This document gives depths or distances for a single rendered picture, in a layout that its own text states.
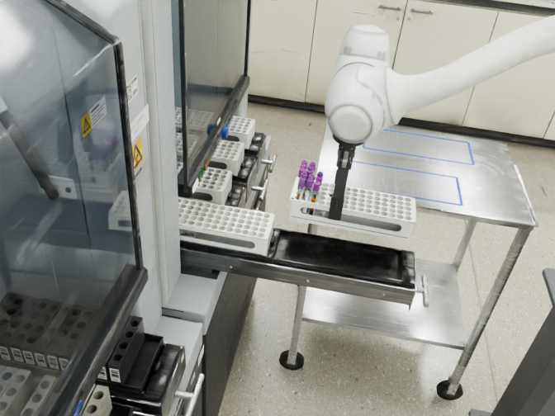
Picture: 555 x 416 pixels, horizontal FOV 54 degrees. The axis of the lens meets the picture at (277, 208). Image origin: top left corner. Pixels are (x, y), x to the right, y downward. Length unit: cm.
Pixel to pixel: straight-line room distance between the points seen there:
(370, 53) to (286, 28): 241
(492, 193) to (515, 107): 209
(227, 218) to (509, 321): 153
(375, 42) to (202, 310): 68
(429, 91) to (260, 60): 266
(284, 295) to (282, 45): 176
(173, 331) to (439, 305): 110
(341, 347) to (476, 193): 86
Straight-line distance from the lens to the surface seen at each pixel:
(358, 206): 128
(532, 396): 176
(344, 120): 93
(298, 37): 349
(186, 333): 121
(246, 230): 126
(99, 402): 96
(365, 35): 109
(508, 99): 368
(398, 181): 160
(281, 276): 128
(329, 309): 191
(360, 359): 215
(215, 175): 145
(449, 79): 100
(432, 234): 281
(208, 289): 130
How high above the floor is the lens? 167
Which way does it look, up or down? 37 degrees down
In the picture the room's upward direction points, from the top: 6 degrees clockwise
